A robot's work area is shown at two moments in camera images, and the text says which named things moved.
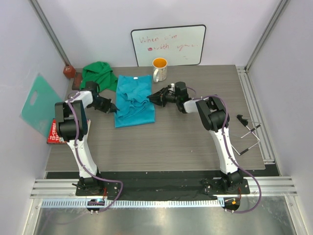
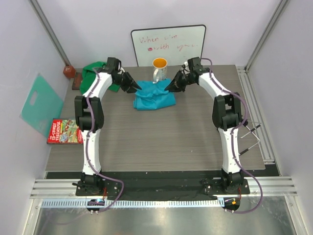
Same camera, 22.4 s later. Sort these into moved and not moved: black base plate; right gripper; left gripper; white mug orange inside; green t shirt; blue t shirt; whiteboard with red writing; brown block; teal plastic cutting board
Moved: right gripper; left gripper; blue t shirt
Not moved: green t shirt; white mug orange inside; black base plate; brown block; teal plastic cutting board; whiteboard with red writing
